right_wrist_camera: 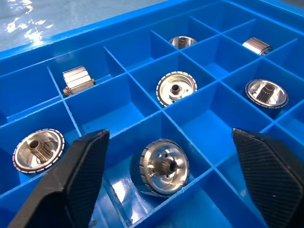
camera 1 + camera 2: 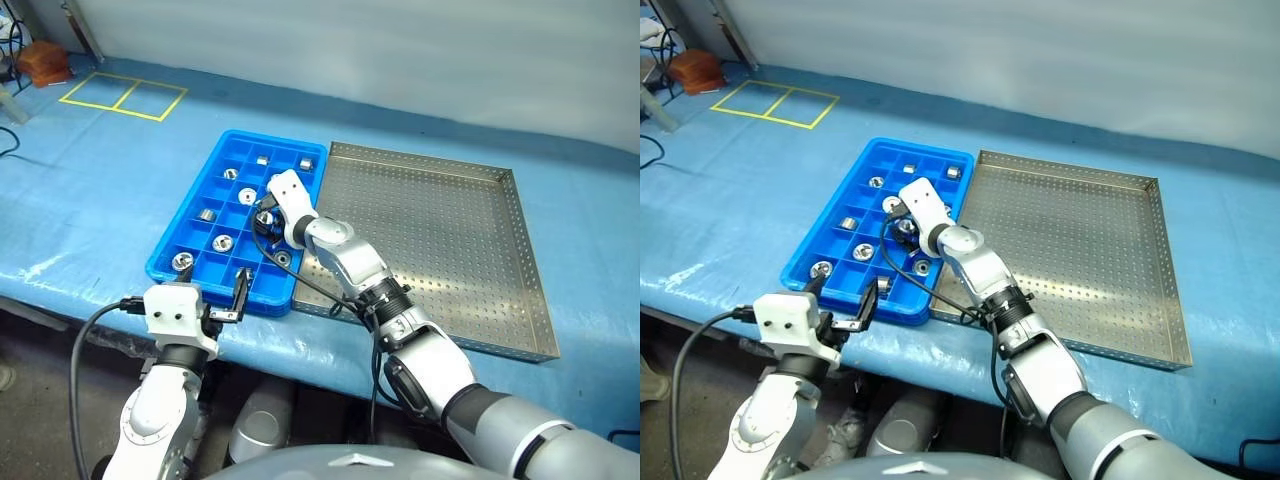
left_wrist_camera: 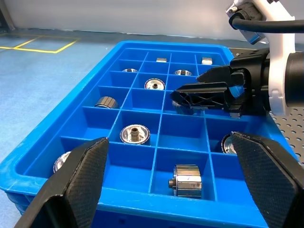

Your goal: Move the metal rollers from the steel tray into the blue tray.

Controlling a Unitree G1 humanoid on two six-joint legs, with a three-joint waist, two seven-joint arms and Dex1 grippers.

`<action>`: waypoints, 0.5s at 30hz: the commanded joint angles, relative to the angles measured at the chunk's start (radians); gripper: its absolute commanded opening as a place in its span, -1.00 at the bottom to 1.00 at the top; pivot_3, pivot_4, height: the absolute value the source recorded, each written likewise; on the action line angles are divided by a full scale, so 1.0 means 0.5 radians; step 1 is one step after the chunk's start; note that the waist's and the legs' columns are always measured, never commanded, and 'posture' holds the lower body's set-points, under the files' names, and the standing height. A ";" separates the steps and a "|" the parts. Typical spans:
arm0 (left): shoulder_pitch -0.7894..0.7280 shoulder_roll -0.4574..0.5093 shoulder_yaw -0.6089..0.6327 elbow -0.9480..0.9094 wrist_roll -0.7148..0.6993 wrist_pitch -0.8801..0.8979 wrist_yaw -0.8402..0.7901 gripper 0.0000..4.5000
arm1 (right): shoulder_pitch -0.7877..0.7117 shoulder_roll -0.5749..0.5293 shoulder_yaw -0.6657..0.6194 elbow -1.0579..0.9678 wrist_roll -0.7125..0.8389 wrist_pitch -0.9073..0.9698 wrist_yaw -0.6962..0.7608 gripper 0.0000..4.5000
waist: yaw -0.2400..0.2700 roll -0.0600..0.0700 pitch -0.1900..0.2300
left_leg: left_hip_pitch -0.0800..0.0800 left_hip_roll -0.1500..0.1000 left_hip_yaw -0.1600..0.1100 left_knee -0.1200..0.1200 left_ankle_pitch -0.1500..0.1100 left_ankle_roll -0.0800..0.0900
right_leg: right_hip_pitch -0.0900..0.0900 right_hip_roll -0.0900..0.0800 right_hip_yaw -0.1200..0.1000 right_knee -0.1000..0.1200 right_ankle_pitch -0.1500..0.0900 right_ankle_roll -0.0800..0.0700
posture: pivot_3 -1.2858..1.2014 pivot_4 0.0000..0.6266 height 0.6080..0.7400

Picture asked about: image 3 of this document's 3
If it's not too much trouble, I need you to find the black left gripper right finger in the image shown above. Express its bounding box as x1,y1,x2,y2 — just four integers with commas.
230,131,304,228

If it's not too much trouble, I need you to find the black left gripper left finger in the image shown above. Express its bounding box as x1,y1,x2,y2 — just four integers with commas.
14,137,110,228

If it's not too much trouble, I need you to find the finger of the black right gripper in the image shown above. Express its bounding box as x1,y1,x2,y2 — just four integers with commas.
170,82,250,119
196,66,245,86

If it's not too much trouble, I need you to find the metal nut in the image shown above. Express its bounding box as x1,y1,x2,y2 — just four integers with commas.
94,96,119,109

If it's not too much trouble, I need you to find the blue compartment tray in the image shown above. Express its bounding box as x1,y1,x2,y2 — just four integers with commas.
0,40,301,228

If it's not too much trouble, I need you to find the perforated metal tray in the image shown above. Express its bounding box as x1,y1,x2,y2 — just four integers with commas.
269,106,304,164

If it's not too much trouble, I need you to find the yellow tape square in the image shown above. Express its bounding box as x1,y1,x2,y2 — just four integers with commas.
0,33,80,54

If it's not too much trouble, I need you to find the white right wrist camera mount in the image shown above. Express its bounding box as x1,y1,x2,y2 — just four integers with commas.
225,0,296,117

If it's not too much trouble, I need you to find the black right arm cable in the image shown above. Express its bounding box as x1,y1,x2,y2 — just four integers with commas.
229,15,304,34

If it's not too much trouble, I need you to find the grey backdrop frame post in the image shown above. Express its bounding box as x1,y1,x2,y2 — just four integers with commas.
0,0,15,33

